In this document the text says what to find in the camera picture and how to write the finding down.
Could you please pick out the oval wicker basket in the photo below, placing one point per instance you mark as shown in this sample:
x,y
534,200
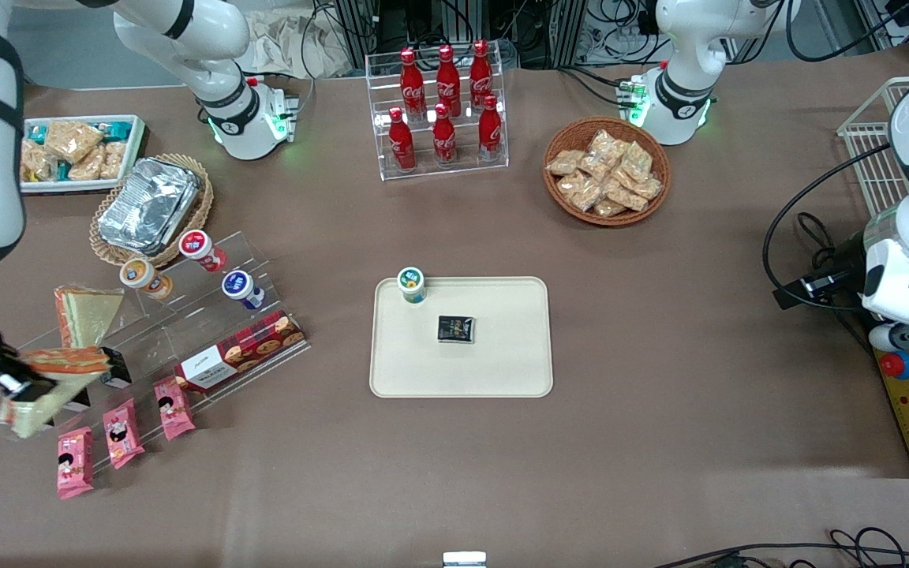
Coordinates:
x,y
99,229

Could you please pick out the clear acrylic stepped stand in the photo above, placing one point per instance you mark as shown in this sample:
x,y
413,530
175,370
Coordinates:
x,y
194,315

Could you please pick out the aluminium frame rack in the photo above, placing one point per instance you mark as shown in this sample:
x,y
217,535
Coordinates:
x,y
573,24

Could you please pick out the clear acrylic bottle rack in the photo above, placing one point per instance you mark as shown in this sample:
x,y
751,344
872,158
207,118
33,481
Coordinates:
x,y
375,118

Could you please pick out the teal snack packet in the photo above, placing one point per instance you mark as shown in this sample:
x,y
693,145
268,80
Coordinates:
x,y
117,128
36,134

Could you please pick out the clear packet of crackers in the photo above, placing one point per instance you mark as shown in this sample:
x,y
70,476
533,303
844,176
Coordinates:
x,y
581,191
648,188
608,207
626,196
636,160
565,163
604,143
598,167

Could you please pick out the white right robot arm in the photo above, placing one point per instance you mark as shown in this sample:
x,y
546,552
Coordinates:
x,y
210,47

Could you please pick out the red cola bottle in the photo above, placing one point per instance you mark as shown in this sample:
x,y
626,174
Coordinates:
x,y
490,130
447,79
444,140
412,87
480,75
402,146

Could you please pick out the cream plastic tray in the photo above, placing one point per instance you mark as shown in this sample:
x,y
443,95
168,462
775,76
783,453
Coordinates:
x,y
502,347

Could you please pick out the red plaid cookie box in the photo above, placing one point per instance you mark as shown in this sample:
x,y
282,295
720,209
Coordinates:
x,y
241,351

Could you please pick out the red emergency stop button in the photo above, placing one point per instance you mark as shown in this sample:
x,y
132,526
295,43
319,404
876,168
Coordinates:
x,y
896,364

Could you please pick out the round wicker basket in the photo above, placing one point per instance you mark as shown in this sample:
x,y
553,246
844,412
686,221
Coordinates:
x,y
569,136

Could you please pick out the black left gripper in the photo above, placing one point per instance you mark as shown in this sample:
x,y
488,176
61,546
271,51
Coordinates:
x,y
839,268

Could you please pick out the blue capped yogurt bottle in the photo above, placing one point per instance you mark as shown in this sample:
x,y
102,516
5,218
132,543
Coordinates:
x,y
239,285

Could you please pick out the silver foil container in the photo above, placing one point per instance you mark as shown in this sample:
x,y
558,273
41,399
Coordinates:
x,y
147,205

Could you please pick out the peanut crisp packet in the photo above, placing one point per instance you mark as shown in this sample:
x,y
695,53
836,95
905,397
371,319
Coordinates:
x,y
113,160
87,166
38,162
72,140

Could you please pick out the sandwich with lettuce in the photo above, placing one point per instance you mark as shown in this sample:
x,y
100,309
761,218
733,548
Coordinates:
x,y
91,315
40,410

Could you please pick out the crumpled clear plastic sheet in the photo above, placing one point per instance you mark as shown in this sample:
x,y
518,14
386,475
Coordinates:
x,y
289,43

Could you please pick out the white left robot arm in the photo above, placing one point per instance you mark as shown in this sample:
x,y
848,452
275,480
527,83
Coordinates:
x,y
683,79

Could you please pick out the white rectangular tub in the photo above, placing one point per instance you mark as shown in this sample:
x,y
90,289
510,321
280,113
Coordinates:
x,y
139,146

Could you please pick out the green capped yogurt bottle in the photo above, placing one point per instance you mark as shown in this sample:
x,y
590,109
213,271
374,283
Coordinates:
x,y
411,282

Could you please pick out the pink snack packet cow print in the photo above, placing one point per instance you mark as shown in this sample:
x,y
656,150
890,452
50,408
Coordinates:
x,y
123,434

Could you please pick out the red capped yogurt bottle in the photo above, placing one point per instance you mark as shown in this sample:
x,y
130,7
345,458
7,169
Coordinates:
x,y
198,246

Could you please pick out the pink snack packet girl print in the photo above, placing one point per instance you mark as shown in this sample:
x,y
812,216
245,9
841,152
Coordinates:
x,y
174,409
74,465

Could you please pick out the orange capped yogurt bottle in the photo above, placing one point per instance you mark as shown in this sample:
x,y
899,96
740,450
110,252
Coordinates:
x,y
139,274

